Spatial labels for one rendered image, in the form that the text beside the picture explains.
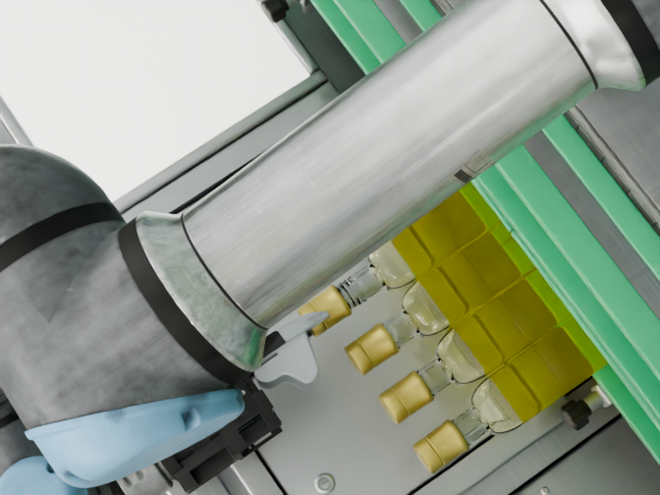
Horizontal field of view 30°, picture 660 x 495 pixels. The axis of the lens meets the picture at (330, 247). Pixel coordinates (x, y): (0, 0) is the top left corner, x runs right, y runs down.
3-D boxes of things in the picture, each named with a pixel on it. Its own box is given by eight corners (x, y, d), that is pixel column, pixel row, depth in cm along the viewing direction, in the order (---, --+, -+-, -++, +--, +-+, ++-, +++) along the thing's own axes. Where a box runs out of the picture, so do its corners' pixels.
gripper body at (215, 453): (289, 427, 124) (189, 496, 122) (241, 357, 126) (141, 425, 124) (287, 418, 117) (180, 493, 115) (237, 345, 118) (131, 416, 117)
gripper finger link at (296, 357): (356, 352, 120) (279, 407, 120) (321, 303, 121) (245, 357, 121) (353, 350, 117) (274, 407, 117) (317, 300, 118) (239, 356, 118)
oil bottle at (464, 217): (522, 149, 131) (357, 260, 127) (532, 132, 125) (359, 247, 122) (555, 192, 130) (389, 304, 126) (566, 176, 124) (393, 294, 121)
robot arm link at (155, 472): (104, 448, 123) (89, 441, 115) (142, 421, 124) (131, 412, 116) (144, 511, 122) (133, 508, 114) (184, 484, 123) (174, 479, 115)
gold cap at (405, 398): (412, 372, 123) (375, 398, 123) (414, 367, 120) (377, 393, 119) (432, 402, 123) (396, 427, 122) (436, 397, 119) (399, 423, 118)
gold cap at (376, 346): (376, 323, 124) (341, 348, 124) (381, 321, 121) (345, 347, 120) (396, 353, 124) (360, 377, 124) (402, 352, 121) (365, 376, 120)
